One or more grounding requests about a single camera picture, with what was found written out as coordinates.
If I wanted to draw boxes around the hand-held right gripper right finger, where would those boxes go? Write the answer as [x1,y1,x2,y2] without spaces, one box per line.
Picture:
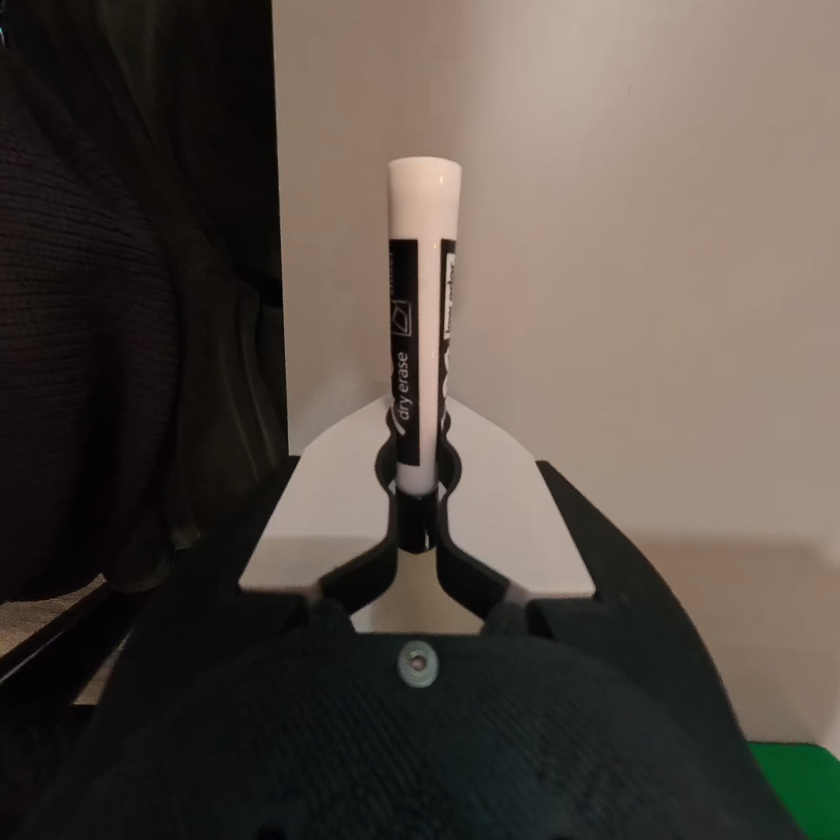
[433,399,598,614]

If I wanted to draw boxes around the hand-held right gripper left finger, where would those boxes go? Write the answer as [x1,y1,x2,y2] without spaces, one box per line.
[238,397,403,611]

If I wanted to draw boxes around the black dry erase marker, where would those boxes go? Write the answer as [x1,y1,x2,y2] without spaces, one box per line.
[386,157,464,555]

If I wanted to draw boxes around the person's black sweater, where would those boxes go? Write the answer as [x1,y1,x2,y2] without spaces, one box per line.
[0,39,178,592]

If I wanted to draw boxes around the green plastic bin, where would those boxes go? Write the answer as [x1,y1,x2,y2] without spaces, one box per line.
[747,740,840,840]

